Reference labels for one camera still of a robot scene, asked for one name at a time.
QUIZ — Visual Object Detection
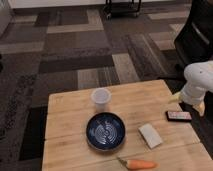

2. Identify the black office chair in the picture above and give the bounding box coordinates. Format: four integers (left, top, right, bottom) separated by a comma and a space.
174, 0, 213, 65

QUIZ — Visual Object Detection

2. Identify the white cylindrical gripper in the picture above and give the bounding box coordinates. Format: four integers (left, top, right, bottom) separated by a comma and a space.
169, 87, 206, 116

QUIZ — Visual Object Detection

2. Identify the dark blue patterned bowl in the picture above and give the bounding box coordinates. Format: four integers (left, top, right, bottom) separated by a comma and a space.
86, 112, 126, 151

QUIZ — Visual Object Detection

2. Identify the white sponge block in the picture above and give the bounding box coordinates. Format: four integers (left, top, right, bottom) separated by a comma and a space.
139, 124, 163, 149

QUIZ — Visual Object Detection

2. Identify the orange carrot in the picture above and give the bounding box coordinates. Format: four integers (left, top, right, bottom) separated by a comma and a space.
118, 158, 157, 170

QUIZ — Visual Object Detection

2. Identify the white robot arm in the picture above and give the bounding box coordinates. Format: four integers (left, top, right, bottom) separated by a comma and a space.
169, 60, 213, 116

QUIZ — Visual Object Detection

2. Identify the black red eraser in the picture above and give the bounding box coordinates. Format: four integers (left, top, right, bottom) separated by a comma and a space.
166, 111, 192, 122

